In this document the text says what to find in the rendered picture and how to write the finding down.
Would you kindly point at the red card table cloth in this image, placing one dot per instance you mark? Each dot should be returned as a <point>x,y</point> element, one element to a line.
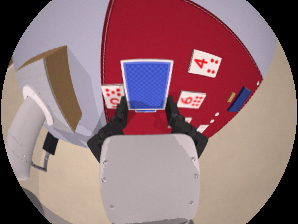
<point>171,29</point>

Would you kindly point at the dark red cloth mat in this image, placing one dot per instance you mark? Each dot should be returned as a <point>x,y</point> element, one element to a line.
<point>104,40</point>

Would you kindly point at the dark blue notebook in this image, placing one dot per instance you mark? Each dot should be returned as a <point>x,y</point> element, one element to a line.
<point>239,100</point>

